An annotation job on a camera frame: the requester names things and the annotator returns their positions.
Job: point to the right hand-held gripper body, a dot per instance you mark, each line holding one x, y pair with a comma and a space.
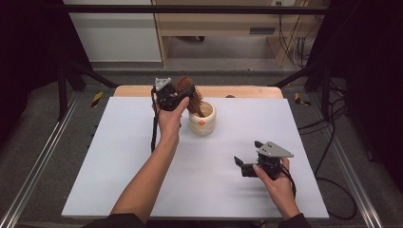
272, 155

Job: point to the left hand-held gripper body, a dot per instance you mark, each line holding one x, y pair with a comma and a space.
164, 95

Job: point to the brown wooden hairbrush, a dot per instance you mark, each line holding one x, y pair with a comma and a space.
184, 82

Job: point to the cream ribbed ceramic cup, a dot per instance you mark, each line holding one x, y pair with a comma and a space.
202, 125

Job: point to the person's left hand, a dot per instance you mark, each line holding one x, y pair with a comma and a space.
169, 123

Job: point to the person's right hand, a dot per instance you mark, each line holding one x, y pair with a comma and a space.
277, 190

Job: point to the white table board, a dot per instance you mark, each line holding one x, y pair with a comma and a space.
221, 196

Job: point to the light wooden table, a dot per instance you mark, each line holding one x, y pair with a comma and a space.
247, 91

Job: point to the person's right dark sleeve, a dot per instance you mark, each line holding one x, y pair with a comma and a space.
296, 222

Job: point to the person's dark sleeve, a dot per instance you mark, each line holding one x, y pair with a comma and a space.
296, 222
117, 222

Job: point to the white cabinet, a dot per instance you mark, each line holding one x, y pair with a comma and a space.
117, 38

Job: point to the light wooden desk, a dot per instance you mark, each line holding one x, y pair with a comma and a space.
221, 25

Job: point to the dark curtain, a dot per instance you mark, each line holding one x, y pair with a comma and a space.
374, 79
28, 63

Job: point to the person's left dark sleeve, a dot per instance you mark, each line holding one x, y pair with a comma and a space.
117, 222

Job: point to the black slanted frame strut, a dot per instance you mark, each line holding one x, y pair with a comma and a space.
304, 74
92, 76

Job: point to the black horizontal frame bar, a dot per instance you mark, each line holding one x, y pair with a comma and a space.
190, 9

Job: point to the aluminium floor rail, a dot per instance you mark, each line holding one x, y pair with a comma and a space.
38, 158
355, 180

